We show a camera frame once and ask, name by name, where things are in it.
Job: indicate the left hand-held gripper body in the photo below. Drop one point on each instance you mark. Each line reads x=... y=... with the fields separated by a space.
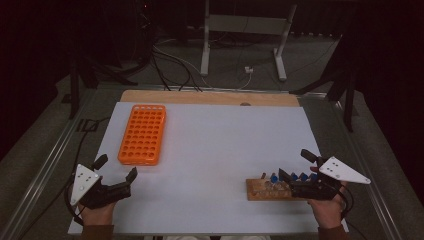
x=100 y=195

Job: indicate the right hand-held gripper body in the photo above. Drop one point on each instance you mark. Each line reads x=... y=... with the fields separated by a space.
x=316 y=190

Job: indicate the wooden tube rack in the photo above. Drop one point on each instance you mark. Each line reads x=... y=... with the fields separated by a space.
x=263 y=195

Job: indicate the orange plastic tube rack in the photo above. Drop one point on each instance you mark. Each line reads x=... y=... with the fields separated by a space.
x=143 y=133

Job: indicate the person's left hand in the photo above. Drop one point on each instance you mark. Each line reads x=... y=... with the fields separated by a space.
x=96 y=216

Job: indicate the person's right hand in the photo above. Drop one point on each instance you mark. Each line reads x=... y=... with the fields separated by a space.
x=329 y=211

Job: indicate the black tripod stand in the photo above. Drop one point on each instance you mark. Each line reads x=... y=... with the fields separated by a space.
x=349 y=106
x=74 y=93

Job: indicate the white table mat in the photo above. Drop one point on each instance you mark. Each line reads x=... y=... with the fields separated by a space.
x=216 y=150

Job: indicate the white plug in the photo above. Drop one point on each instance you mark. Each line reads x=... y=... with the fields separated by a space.
x=249 y=69

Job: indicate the dark equipment rack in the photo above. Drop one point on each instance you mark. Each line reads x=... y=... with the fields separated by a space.
x=144 y=33

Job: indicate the white metal stand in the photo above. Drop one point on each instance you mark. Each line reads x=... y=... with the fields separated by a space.
x=246 y=25

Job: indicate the aluminium floor rail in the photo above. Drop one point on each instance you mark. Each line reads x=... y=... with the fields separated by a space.
x=370 y=186
x=233 y=90
x=43 y=166

